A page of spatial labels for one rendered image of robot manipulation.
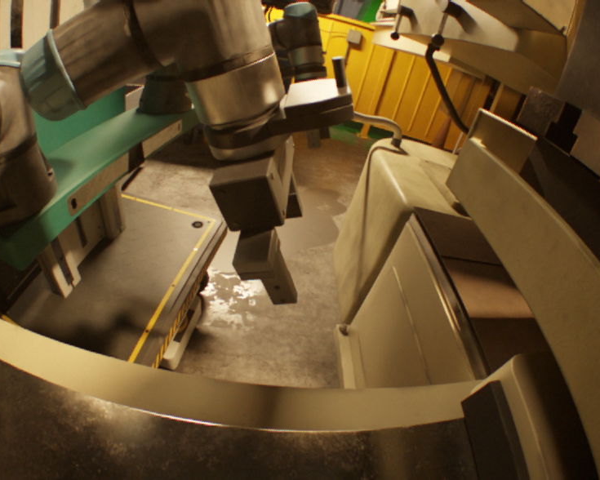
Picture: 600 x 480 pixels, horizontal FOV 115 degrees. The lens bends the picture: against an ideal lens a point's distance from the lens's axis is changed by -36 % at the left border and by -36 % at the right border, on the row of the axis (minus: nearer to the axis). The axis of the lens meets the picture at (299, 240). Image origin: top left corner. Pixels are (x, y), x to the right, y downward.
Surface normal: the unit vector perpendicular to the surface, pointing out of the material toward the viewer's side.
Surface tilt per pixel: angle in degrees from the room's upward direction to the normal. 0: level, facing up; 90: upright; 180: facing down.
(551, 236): 90
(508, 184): 90
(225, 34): 87
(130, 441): 0
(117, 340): 0
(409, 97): 90
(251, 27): 76
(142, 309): 0
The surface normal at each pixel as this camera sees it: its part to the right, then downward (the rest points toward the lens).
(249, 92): 0.46, 0.57
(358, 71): 0.03, 0.64
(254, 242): -0.20, -0.69
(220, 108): -0.16, 0.73
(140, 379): 0.21, -0.76
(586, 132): -0.98, -0.15
